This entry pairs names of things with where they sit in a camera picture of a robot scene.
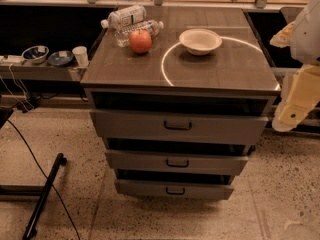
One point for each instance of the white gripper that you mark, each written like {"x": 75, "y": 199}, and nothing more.
{"x": 307, "y": 39}

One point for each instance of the grey drawer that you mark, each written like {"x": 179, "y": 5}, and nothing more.
{"x": 176, "y": 162}
{"x": 178, "y": 127}
{"x": 173, "y": 189}

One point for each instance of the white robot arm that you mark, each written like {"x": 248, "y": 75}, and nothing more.
{"x": 305, "y": 39}

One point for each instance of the grey drawer cabinet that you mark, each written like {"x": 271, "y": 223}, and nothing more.
{"x": 233, "y": 80}

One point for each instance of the grey top drawer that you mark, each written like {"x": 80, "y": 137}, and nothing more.
{"x": 178, "y": 127}

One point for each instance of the grey bottom drawer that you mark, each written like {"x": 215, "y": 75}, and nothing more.
{"x": 173, "y": 189}

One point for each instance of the white paper bowl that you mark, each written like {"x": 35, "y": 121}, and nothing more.
{"x": 200, "y": 42}

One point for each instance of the red apple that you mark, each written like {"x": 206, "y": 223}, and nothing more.
{"x": 140, "y": 41}

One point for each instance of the clear plastic water bottle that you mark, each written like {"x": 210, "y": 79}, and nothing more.
{"x": 153, "y": 27}

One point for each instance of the labelled plastic water bottle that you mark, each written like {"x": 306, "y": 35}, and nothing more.
{"x": 124, "y": 17}

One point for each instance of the white paper cup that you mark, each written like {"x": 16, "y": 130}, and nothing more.
{"x": 80, "y": 53}

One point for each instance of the dark blue bowl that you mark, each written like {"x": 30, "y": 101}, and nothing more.
{"x": 60, "y": 58}

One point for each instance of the white power strip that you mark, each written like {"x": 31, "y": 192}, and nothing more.
{"x": 11, "y": 59}

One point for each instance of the black floor stand leg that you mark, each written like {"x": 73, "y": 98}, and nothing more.
{"x": 30, "y": 230}

